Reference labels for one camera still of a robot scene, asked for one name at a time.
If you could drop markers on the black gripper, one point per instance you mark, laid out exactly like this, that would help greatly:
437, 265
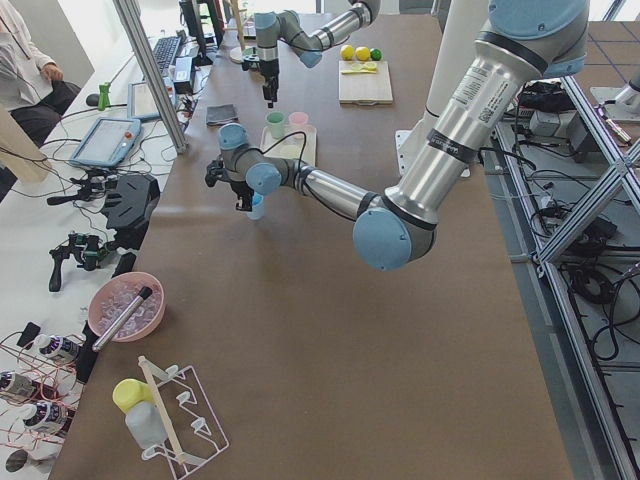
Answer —
270, 81
241, 190

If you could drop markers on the blue cup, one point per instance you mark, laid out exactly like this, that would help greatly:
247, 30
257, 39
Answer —
257, 207

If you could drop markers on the green cup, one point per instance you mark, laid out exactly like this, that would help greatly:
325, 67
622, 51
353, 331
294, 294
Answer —
275, 121

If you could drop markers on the pink cup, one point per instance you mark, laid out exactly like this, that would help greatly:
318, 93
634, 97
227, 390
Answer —
298, 119

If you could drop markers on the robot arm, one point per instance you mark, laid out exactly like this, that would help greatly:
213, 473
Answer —
518, 42
285, 26

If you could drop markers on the cream rabbit tray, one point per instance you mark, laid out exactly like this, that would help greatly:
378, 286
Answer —
301, 145

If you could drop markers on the wooden mug tree stand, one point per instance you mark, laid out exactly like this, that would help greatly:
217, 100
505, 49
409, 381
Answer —
238, 18

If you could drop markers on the grey folded cloth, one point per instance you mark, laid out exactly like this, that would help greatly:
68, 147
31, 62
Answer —
219, 115

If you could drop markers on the whole lemon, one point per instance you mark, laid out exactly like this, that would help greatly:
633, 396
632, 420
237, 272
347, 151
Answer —
347, 52
362, 53

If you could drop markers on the wooden cutting board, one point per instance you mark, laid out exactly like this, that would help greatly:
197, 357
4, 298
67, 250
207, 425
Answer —
364, 83

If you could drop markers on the green lime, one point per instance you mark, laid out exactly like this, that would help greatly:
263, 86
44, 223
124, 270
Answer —
376, 54

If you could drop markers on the black keyboard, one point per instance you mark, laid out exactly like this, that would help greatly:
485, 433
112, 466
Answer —
165, 51

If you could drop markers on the blue teach pendant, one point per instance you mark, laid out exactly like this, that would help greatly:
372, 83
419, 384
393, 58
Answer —
140, 103
107, 143

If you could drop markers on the metal tube with black cap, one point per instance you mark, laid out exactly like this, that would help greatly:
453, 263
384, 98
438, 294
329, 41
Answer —
122, 319

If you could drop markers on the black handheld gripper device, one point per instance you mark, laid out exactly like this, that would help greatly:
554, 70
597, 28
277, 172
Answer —
88, 251

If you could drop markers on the black computer mouse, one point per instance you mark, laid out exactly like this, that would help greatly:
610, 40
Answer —
92, 100

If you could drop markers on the yellow cup on rack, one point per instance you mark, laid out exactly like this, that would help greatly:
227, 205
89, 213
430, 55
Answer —
129, 392

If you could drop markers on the person in white shirt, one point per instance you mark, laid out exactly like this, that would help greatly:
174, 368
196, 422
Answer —
33, 89

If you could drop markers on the translucent white cup on rack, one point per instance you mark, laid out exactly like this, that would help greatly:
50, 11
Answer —
145, 425

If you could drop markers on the aluminium frame post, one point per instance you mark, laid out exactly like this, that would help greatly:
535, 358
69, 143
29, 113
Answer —
130, 17

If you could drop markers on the white wire cup rack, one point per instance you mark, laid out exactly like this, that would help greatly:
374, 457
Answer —
195, 434

